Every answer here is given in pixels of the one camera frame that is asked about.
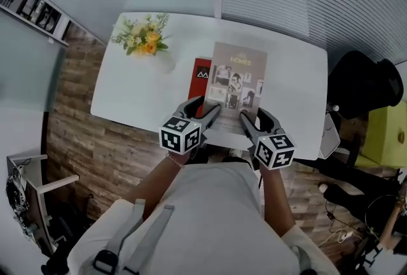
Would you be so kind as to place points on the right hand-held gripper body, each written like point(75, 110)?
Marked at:
point(275, 151)

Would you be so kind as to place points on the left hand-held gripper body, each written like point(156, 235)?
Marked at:
point(178, 137)

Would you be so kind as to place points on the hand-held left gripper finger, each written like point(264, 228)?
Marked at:
point(190, 105)
point(212, 114)

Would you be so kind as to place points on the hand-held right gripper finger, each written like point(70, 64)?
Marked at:
point(275, 125)
point(249, 127)

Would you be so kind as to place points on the red book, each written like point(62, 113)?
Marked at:
point(198, 82)

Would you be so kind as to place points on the beige magazine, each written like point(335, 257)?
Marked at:
point(237, 82)

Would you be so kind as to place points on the person's left forearm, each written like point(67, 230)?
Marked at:
point(155, 184)

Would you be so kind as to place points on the person's right forearm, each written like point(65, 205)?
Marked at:
point(276, 200)

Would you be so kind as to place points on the person's right shoe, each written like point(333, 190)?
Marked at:
point(236, 153)

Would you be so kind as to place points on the person's shoe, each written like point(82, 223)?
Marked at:
point(236, 153)
point(324, 187)

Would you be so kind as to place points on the person's black trousers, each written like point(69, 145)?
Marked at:
point(219, 156)

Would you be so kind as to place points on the white box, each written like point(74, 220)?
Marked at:
point(329, 137)

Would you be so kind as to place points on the white vase with yellow flowers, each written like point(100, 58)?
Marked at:
point(146, 41)

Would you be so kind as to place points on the person's white shirt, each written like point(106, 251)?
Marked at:
point(206, 229)

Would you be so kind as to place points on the black office chair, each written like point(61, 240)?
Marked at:
point(365, 82)

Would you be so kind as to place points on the yellow-green cabinet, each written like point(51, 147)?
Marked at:
point(384, 137)

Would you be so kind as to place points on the black harness buckle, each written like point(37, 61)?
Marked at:
point(106, 262)

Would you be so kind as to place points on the black swivel chair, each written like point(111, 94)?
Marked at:
point(66, 235)

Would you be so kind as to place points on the white side table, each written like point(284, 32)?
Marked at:
point(35, 197)

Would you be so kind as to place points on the frosted glass door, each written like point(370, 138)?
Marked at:
point(28, 70)

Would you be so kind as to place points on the black and white shelf rack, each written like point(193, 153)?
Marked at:
point(35, 12)

